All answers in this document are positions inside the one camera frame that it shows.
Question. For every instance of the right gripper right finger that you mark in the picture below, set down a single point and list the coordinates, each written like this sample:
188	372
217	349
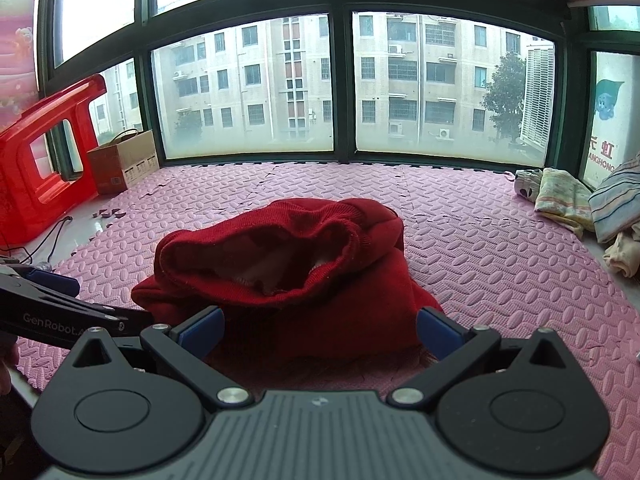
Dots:
460	353

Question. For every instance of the yellow floral folded cloth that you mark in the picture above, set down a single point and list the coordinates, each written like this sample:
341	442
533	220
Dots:
565	200

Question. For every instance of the red knit sweater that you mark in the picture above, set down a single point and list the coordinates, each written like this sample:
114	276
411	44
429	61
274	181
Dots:
299	278

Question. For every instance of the brown cardboard box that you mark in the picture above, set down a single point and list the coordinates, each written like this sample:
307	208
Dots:
124	161

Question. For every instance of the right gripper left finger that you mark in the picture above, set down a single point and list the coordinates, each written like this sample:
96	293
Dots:
178	352

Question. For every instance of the red plastic stool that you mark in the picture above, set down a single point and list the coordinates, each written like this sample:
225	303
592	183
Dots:
33	194

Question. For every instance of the air conditioner outdoor unit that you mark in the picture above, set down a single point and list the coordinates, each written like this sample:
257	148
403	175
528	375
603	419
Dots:
539	95

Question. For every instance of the cream crumpled cloth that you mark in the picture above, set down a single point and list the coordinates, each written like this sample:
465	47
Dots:
623	256

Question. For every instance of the panda print cloth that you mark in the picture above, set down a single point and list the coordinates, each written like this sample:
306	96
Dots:
527	183

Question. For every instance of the blue striped folded cloth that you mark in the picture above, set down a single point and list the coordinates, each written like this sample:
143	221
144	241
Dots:
614	204

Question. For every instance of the pink foam floor mat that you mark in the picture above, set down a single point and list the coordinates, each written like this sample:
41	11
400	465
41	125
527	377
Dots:
481	251

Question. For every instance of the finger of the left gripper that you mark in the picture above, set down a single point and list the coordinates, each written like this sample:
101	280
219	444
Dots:
59	283

